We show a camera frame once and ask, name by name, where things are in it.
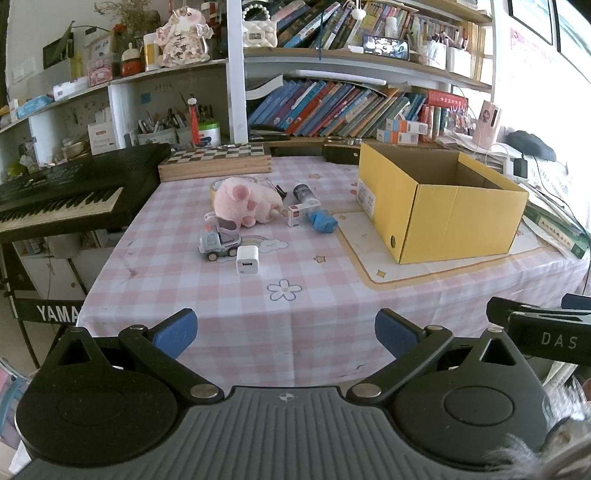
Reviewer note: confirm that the framed wall picture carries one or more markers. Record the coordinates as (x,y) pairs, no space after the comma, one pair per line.
(575,32)
(531,18)

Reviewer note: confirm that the dried flowers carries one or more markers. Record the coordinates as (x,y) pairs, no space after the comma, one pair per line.
(129,16)

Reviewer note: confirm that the white bookshelf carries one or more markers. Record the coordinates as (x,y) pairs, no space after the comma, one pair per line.
(235,92)

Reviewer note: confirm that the dark pouch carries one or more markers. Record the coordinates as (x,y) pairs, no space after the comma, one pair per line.
(531,145)

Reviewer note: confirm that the pink checked cloth desktop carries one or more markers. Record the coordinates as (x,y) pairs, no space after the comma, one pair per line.
(323,318)

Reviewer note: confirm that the red jar with white lid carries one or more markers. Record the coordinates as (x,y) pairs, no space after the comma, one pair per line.
(130,62)

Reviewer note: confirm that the yellow cardboard box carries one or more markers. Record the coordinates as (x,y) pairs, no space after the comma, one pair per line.
(461,221)

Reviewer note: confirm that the white quilted handbag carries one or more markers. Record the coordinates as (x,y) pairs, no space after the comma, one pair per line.
(259,30)

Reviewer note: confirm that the black binder clip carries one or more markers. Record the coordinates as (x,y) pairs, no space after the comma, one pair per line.
(280,190)

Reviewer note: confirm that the white pen cup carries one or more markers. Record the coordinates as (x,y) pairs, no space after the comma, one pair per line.
(448,57)

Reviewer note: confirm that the wooden chessboard box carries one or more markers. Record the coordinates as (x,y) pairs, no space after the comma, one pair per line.
(212,164)

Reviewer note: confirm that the black keyboard stand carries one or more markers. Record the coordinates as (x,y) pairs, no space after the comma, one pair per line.
(46,311)

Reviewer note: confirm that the green book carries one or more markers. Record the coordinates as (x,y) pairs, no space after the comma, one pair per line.
(558,230)

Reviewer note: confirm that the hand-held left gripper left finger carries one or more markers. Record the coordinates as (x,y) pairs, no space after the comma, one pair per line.
(175,331)

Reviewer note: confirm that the glitter glue bottle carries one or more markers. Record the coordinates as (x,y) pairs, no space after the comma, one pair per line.
(305,194)

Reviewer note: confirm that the white charger cube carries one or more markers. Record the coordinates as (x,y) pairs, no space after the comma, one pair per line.
(247,261)

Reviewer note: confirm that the white cabinet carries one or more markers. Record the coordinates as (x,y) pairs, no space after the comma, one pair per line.
(46,272)

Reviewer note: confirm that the pink box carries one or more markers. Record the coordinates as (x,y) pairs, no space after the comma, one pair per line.
(100,64)

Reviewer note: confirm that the row of leaning books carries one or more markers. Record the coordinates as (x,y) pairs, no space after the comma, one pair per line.
(323,106)

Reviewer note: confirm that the black electronic keyboard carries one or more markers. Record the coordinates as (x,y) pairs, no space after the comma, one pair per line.
(69,184)

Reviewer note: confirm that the black picture frame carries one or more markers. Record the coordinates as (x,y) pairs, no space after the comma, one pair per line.
(57,48)

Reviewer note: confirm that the white red staple box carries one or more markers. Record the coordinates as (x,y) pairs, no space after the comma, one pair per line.
(295,216)

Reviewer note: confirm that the shelf of upright books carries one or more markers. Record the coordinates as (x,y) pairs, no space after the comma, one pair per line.
(332,23)

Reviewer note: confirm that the blue tissue pack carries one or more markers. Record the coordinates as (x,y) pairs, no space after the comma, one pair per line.
(34,106)

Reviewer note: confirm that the black plug adapter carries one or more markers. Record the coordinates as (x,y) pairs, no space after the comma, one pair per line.
(521,167)

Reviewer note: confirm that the dark drawer box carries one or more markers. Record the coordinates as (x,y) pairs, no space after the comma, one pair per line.
(341,154)

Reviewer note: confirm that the red hanging tube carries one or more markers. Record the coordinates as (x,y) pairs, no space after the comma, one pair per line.
(193,122)

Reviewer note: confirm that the white box with red label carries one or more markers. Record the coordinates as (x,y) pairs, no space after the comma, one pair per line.
(101,138)

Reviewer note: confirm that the pen holder with pens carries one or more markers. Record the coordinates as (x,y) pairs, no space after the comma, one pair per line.
(157,134)

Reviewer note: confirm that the grey furry cloth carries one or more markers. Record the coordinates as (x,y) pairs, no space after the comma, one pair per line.
(563,443)

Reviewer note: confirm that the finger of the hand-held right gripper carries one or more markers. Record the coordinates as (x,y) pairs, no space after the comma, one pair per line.
(577,301)
(501,309)

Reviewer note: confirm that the orange white small box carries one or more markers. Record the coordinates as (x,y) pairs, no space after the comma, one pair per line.
(397,137)
(406,126)

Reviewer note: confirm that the blue clay lump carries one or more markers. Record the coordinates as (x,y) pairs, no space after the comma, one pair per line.
(321,221)

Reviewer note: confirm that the white canister with green lid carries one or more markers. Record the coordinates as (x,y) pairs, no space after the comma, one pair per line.
(208,134)

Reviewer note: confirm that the grey toy truck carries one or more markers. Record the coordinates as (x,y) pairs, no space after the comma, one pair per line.
(217,240)

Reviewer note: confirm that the white tube lamp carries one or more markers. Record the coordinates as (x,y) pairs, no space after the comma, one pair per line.
(332,77)

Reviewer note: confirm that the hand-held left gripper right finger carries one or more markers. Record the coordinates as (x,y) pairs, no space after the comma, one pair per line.
(396,332)

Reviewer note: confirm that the wall switch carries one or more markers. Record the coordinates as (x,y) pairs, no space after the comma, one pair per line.
(23,70)

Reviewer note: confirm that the pink plush toy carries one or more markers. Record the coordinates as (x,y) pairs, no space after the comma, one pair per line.
(240,203)

